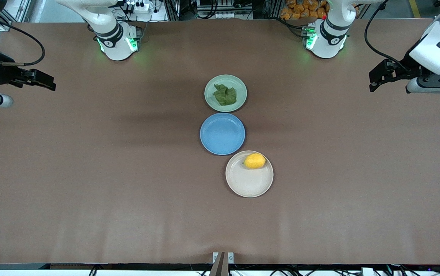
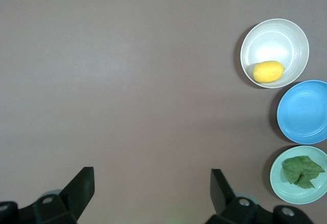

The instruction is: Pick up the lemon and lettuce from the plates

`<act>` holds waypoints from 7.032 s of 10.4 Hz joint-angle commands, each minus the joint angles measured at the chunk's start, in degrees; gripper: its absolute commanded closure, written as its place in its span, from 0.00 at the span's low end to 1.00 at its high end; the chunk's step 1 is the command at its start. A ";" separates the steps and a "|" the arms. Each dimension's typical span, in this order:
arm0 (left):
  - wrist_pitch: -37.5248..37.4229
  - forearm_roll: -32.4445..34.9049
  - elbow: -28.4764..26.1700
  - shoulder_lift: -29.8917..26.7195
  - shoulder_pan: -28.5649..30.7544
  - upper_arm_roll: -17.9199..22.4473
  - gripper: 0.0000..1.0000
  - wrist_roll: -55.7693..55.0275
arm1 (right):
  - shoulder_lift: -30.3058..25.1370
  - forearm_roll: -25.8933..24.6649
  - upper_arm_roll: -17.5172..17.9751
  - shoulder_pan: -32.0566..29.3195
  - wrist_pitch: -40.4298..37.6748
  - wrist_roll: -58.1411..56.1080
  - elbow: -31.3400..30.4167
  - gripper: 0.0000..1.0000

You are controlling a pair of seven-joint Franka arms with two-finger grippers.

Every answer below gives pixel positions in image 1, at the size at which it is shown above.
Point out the green round plate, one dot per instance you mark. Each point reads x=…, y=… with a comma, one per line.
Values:
x=237, y=82

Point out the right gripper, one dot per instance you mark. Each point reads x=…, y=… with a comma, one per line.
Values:
x=2, y=71

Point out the yellow lemon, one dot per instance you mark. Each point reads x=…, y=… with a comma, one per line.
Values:
x=254, y=161

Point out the green lettuce leaf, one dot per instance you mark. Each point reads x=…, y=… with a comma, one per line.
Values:
x=224, y=96

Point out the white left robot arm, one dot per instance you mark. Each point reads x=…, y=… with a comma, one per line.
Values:
x=329, y=42

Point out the aluminium frame profile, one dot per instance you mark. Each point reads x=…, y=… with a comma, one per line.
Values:
x=20, y=9

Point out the beige round plate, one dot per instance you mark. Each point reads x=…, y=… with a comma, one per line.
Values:
x=248, y=182

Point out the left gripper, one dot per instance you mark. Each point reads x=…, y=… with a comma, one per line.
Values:
x=407, y=66

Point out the bag of orange snacks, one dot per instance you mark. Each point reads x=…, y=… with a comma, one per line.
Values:
x=294, y=11

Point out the white adapter box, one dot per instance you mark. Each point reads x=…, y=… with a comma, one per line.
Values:
x=367, y=271

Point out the blue round plate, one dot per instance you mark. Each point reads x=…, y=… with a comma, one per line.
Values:
x=222, y=134

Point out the black equipment rack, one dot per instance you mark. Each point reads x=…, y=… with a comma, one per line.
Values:
x=243, y=9

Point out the white power strip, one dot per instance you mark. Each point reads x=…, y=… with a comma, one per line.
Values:
x=139, y=7

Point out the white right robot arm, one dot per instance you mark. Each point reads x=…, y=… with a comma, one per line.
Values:
x=116, y=46

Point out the small metal bracket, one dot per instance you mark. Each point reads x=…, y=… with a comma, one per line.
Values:
x=230, y=257

